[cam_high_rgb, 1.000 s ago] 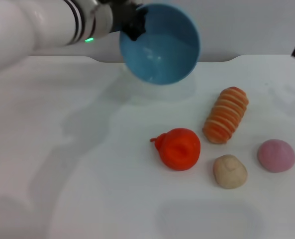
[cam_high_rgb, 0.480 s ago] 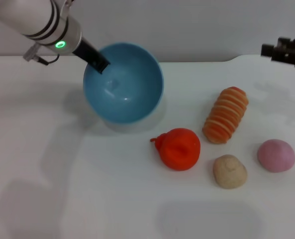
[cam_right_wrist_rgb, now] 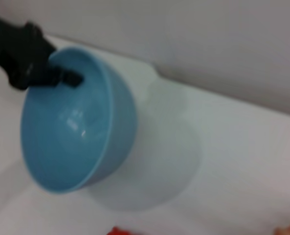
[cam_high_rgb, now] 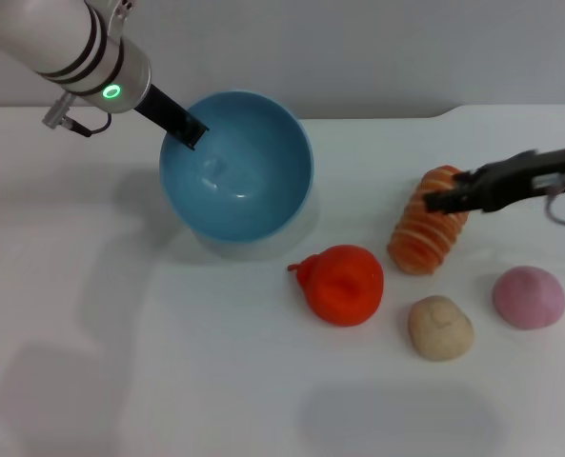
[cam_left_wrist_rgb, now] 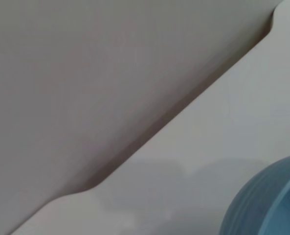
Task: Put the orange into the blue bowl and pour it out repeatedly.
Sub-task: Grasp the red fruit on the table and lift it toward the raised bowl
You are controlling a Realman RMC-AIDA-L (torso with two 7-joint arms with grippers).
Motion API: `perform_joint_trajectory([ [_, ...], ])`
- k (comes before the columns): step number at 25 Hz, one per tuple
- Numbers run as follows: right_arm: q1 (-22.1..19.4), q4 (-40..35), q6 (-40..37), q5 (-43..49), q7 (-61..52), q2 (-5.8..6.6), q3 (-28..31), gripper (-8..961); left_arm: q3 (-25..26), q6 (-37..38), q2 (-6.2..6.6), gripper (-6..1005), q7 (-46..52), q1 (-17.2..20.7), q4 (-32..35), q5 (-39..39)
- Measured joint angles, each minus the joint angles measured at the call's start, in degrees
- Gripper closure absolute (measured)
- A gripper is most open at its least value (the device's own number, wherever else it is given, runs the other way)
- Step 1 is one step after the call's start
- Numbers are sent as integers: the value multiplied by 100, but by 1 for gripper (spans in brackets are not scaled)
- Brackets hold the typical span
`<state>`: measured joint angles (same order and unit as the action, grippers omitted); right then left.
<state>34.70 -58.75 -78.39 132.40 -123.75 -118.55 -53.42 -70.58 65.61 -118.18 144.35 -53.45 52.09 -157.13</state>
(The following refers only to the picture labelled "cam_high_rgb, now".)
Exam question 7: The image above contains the right arm cable with plug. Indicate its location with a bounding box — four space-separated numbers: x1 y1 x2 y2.
542 179 565 226

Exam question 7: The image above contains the orange plush fruit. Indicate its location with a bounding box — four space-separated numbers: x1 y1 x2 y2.
287 244 386 328

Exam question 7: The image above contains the beige bun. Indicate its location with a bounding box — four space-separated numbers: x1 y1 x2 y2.
408 294 475 363

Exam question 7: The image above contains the pink bun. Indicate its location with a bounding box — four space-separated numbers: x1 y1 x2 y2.
492 265 565 331

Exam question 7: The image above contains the orange striped bread roll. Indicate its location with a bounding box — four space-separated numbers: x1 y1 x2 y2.
387 164 472 277

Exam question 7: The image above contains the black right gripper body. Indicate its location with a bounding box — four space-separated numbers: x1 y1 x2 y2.
452 144 565 214

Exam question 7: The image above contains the left arm cable with plug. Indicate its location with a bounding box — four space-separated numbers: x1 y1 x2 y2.
41 91 114 140

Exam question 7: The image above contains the arm cable with plug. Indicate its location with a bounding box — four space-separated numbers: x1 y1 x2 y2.
41 91 114 140
542 179 565 226

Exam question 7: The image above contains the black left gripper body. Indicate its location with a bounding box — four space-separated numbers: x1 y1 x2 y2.
132 84 193 145

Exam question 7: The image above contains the blue bowl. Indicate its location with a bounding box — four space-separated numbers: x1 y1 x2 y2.
158 89 316 245

